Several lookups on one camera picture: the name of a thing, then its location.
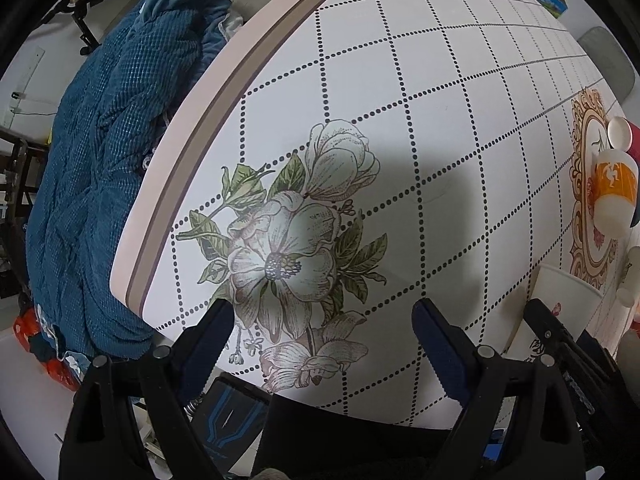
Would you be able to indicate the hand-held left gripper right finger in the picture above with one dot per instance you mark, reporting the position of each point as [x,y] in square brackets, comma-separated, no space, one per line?
[440,355]

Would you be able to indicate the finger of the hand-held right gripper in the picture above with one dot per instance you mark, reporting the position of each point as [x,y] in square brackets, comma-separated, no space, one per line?
[550,322]

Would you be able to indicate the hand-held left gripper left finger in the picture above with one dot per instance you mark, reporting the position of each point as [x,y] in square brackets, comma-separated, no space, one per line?
[210,347]

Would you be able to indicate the white paper cup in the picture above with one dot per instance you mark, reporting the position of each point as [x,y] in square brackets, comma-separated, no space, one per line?
[560,287]

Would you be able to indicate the orange and white cup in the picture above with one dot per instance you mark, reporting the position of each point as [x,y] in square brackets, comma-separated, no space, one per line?
[614,185]

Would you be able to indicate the pink cup with white lid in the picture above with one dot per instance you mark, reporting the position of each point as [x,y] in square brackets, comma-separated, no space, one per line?
[622,132]

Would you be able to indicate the black box with blue pattern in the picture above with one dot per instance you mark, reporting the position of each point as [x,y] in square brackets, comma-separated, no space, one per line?
[230,417]

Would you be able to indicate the orange plastic bag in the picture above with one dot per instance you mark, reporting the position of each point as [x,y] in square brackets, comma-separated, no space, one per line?
[50,360]

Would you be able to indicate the floral printed tablecloth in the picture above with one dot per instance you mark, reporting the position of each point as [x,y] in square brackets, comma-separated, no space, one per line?
[425,160]

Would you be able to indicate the blue quilted blanket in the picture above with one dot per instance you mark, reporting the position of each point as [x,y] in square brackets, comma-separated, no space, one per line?
[100,160]

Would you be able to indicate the dark wooden rack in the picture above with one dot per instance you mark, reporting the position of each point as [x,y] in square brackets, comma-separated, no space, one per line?
[17,175]

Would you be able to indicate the black metal stand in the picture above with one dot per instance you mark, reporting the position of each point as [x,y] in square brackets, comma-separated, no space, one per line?
[80,25]

